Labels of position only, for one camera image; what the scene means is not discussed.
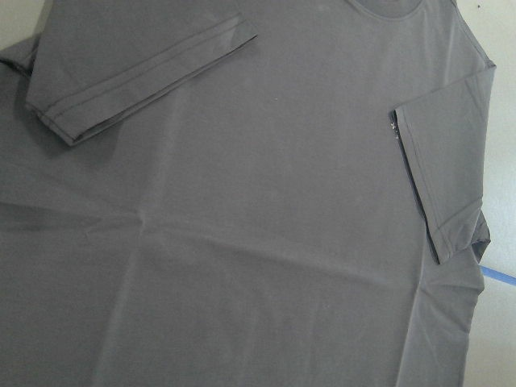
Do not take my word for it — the dark brown t-shirt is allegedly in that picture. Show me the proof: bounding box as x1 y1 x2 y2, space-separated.
1 1 496 386

